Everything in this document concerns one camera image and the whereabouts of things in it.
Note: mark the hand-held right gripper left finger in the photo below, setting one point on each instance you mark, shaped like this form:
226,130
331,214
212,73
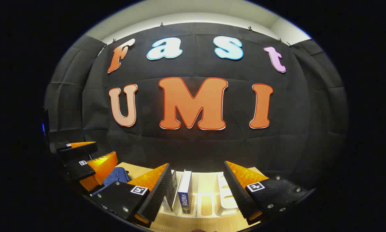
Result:
157,196

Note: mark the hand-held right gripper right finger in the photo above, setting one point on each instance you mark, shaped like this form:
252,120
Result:
236,190

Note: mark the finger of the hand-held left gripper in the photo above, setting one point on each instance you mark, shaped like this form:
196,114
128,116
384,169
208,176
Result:
76,150
78,169

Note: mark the white bookshelf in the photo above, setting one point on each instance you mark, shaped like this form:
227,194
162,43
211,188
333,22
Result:
225,196

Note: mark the grey cover book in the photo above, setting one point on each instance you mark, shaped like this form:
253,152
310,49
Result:
171,190

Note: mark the blue cover book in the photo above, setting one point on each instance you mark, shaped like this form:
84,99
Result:
185,193

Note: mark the blue schoolbag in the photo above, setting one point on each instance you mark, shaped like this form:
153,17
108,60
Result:
115,177

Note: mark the black backdrop cloth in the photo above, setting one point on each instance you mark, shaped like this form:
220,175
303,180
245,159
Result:
196,145

